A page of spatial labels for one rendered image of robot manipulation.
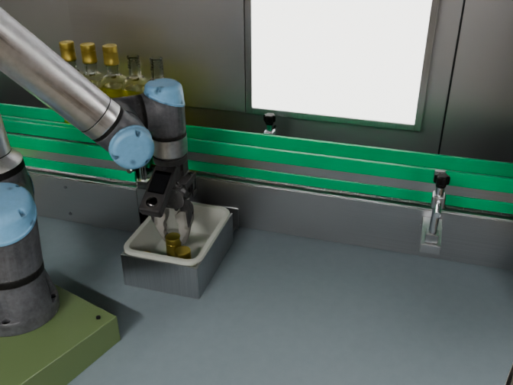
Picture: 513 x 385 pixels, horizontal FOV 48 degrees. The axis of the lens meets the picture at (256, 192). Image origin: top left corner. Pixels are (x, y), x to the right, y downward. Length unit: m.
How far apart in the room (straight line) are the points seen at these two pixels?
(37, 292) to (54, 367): 0.14
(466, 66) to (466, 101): 0.08
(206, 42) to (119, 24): 0.23
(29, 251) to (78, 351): 0.19
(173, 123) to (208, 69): 0.35
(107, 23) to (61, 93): 0.62
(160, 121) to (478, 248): 0.73
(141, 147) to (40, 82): 0.19
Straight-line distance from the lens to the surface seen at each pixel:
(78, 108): 0.97
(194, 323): 1.16
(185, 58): 1.48
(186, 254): 1.23
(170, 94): 1.12
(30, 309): 1.09
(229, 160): 1.35
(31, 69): 0.95
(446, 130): 1.44
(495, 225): 1.32
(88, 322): 1.10
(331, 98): 1.41
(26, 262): 1.06
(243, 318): 1.16
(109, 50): 1.41
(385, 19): 1.34
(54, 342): 1.07
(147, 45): 1.52
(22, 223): 1.02
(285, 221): 1.37
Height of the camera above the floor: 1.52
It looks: 30 degrees down
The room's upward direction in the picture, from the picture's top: straight up
